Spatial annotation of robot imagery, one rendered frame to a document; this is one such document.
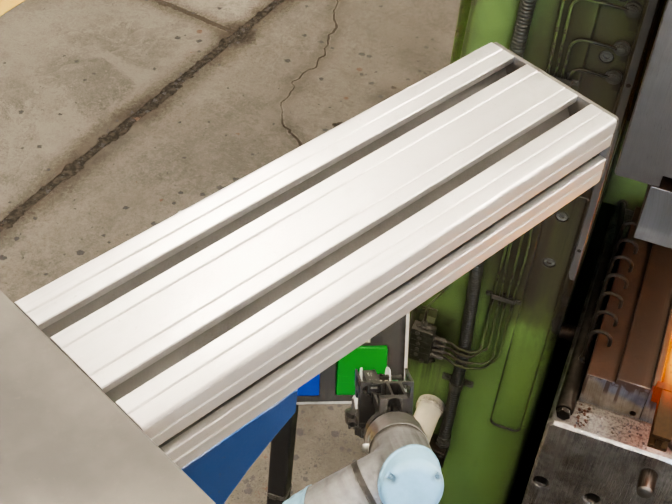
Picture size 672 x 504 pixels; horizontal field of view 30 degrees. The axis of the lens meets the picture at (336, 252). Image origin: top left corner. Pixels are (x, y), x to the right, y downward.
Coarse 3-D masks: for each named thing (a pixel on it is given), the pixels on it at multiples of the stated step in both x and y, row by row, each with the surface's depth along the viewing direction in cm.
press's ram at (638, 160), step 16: (656, 48) 152; (656, 64) 154; (656, 80) 155; (640, 96) 157; (656, 96) 157; (640, 112) 159; (656, 112) 158; (640, 128) 160; (656, 128) 160; (624, 144) 163; (640, 144) 162; (656, 144) 161; (624, 160) 165; (640, 160) 164; (656, 160) 163; (624, 176) 166; (640, 176) 165; (656, 176) 164
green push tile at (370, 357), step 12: (360, 348) 185; (372, 348) 185; (384, 348) 185; (348, 360) 185; (360, 360) 185; (372, 360) 185; (384, 360) 185; (336, 372) 186; (348, 372) 185; (384, 372) 186; (336, 384) 186; (348, 384) 186
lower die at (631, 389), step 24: (624, 264) 211; (648, 264) 210; (648, 288) 206; (624, 312) 203; (648, 312) 202; (600, 336) 198; (624, 336) 199; (648, 336) 198; (600, 360) 195; (624, 360) 194; (648, 360) 194; (600, 384) 193; (624, 384) 191; (648, 384) 191; (624, 408) 195; (648, 408) 193
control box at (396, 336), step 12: (396, 324) 185; (408, 324) 185; (384, 336) 185; (396, 336) 185; (408, 336) 186; (396, 348) 186; (396, 360) 186; (324, 372) 186; (396, 372) 187; (324, 384) 186; (300, 396) 186; (312, 396) 186; (324, 396) 187; (336, 396) 187; (348, 396) 187
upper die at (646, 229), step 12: (648, 192) 167; (660, 192) 166; (648, 204) 168; (660, 204) 167; (648, 216) 169; (660, 216) 168; (636, 228) 171; (648, 228) 170; (660, 228) 170; (648, 240) 172; (660, 240) 171
